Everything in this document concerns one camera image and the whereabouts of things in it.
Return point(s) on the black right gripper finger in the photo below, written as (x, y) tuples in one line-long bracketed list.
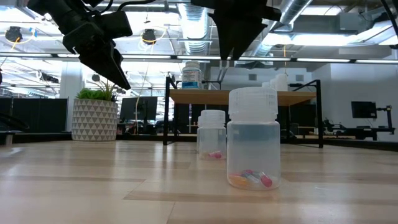
[(230, 34), (253, 34)]

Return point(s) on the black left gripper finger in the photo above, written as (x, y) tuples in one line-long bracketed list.
[(105, 67), (119, 59)]

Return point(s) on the white Trader Joe's melatonin bottle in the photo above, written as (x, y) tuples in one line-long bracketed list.
[(191, 77)]

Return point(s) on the translucent bottle pink capsules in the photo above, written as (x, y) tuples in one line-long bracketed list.
[(213, 137)]

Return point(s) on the translucent bottle multicoloured capsules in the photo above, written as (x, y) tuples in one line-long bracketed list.
[(253, 146)]

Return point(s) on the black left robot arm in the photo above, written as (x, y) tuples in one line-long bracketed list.
[(53, 12)]

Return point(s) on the black monitor on arm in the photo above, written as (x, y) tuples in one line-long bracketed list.
[(363, 109)]

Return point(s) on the green potted plant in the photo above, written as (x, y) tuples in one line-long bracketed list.
[(90, 94)]

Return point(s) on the black ceiling-hung device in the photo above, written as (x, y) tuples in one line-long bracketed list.
[(149, 35), (13, 33)]

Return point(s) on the long LED light bar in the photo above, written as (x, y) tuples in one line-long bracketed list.
[(199, 57)]

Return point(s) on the black computer monitor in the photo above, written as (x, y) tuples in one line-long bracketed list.
[(138, 109)]

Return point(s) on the white triangle-patterned planter pot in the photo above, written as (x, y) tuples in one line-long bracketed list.
[(93, 121)]

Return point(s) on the bright ceiling light panel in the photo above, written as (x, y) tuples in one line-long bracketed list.
[(311, 40)]

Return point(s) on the black partition panel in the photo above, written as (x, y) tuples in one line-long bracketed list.
[(31, 107)]

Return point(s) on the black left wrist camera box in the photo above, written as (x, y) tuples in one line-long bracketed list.
[(116, 25)]

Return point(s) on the silver corrugated ceiling duct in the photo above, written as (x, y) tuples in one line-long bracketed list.
[(195, 31)]

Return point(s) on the grey wall vent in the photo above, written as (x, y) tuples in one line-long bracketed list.
[(299, 77), (252, 77)]

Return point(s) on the wooden shelf black metal frame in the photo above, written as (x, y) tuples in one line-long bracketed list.
[(202, 97)]

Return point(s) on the black table frame rail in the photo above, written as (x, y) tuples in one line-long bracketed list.
[(37, 137)]

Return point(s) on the small grey metal bracket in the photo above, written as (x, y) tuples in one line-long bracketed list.
[(8, 138)]

